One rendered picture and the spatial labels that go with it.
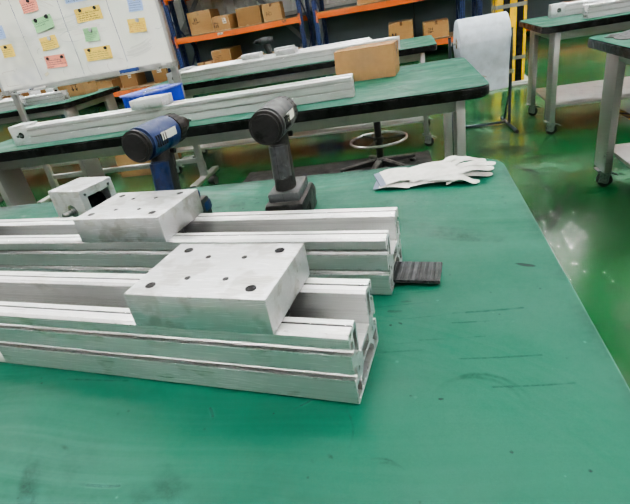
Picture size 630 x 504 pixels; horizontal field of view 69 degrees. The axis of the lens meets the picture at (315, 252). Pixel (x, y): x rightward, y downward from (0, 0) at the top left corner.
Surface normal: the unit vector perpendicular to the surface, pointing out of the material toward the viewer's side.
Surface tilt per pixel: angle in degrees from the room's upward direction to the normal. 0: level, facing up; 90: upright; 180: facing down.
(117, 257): 90
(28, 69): 90
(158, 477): 0
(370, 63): 89
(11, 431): 0
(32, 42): 90
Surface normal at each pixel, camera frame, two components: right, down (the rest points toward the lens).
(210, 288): -0.16, -0.88
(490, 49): -0.08, 0.62
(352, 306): -0.30, 0.48
